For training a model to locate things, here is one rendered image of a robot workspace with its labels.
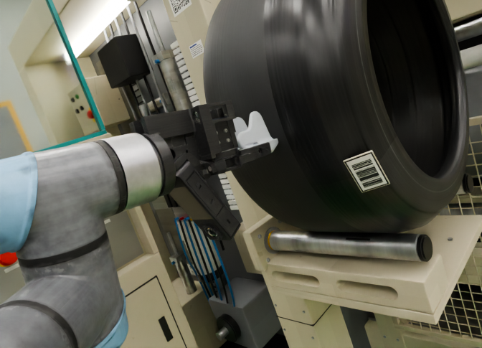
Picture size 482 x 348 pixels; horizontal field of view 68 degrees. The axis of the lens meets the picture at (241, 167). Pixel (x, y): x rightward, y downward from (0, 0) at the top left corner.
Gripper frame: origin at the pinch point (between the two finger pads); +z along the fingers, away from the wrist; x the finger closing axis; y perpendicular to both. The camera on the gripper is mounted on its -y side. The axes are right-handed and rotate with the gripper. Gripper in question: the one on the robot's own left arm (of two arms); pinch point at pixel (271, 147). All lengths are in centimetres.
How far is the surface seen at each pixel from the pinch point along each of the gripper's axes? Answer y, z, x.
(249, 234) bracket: -18.7, 12.5, 24.2
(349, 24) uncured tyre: 13.1, 7.0, -12.3
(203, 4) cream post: 33.7, 18.5, 26.1
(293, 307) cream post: -45, 27, 31
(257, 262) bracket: -25.5, 13.3, 24.9
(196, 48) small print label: 26.1, 18.7, 32.6
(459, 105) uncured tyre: -2.8, 47.3, -11.4
